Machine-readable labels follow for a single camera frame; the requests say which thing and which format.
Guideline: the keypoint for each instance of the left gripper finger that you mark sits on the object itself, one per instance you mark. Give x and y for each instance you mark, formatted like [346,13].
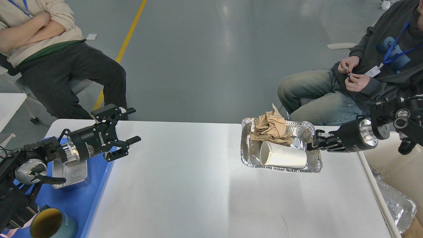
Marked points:
[123,147]
[108,116]

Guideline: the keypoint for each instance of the person in dark hoodie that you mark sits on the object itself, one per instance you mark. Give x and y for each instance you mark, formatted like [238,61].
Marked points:
[387,63]

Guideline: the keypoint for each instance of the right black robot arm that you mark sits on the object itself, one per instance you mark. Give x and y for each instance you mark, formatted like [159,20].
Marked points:
[404,114]

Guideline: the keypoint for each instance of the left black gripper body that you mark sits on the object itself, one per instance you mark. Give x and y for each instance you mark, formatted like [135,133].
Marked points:
[88,142]

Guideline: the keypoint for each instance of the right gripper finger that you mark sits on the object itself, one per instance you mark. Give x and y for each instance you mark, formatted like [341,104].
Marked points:
[323,135]
[330,146]

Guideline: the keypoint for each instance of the white paper cup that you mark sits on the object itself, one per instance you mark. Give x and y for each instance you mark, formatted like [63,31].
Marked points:
[272,154]

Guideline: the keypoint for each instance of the aluminium foil tray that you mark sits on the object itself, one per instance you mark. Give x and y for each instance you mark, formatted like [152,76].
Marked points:
[301,132]

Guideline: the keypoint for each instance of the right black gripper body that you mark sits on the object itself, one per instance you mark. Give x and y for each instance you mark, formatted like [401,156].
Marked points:
[357,135]

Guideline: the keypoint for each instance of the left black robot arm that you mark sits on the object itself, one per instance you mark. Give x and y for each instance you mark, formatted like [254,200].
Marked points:
[24,170]

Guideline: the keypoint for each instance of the white side table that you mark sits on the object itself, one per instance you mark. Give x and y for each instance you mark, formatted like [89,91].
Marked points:
[9,104]

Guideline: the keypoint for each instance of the brown paper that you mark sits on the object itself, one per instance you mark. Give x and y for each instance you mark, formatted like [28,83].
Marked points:
[271,127]

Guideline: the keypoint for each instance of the white office chair left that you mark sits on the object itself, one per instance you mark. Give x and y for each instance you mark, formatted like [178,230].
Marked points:
[77,86]

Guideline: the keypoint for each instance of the teal green mug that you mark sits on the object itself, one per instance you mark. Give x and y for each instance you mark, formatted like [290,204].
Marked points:
[53,223]

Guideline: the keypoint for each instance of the blue plastic tray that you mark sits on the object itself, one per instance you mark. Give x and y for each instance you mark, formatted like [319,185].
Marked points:
[79,201]

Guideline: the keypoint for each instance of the pink mug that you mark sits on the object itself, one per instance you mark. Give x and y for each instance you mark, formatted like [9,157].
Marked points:
[19,228]

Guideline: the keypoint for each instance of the person in beige sweater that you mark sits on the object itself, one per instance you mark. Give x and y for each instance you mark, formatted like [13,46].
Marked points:
[41,40]

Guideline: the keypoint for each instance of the square stainless steel tin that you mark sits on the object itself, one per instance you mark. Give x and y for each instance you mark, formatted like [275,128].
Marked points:
[75,172]

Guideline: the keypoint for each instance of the beige waste bin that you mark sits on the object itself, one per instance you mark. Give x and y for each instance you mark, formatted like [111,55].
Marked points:
[403,173]

